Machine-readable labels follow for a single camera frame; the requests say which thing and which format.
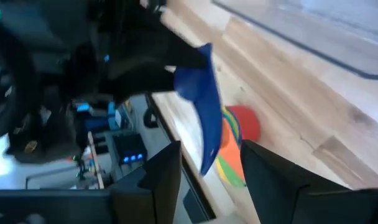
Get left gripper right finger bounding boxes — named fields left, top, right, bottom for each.
left=240, top=139, right=350, bottom=224

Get small dark blue measuring cup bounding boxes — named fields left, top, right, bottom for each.
left=172, top=42, right=224, bottom=177

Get red measuring cup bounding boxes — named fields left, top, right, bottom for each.
left=224, top=105, right=262, bottom=143

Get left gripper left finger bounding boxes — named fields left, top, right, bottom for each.
left=109, top=140, right=182, bottom=224

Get black box blue lights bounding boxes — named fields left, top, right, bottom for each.
left=111, top=133, right=149, bottom=166

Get green measuring cup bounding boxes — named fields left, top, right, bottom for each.
left=219, top=108, right=247, bottom=189

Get orange measuring cup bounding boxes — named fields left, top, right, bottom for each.
left=219, top=119, right=246, bottom=183

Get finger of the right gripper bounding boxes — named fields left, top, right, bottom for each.
left=157, top=18, right=208, bottom=69
left=113, top=68, right=178, bottom=104

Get yellow measuring cup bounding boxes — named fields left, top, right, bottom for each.
left=214, top=155, right=230, bottom=184

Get clear plastic basket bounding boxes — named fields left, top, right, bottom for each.
left=212, top=0, right=378, bottom=81

